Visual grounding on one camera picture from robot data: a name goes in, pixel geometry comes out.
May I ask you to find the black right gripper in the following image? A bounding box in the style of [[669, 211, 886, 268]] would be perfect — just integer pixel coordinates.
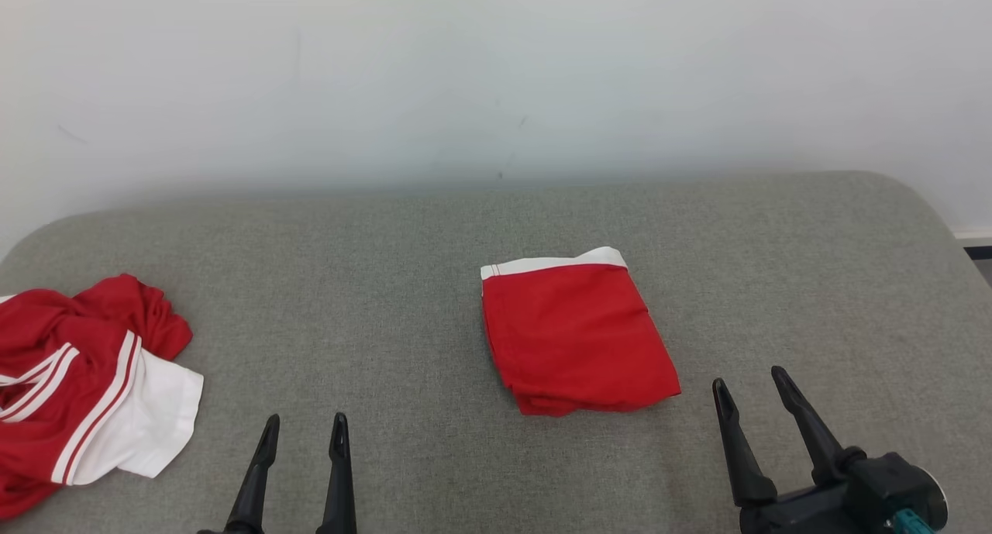
[[711, 366, 853, 534]]

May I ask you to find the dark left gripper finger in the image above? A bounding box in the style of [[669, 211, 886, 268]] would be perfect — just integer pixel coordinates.
[[316, 412, 357, 534], [225, 414, 281, 534]]

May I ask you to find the red white sports jersey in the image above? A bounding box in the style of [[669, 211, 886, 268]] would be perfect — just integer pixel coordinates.
[[0, 274, 205, 519]]

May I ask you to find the red shorts white waistband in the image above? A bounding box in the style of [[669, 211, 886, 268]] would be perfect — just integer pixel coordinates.
[[480, 246, 683, 417]]

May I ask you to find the teal right camera connector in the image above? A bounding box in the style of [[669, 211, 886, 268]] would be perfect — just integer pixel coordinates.
[[891, 508, 932, 534]]

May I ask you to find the white black wall baseboard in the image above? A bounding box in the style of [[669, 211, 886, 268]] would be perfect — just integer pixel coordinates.
[[952, 227, 992, 260]]

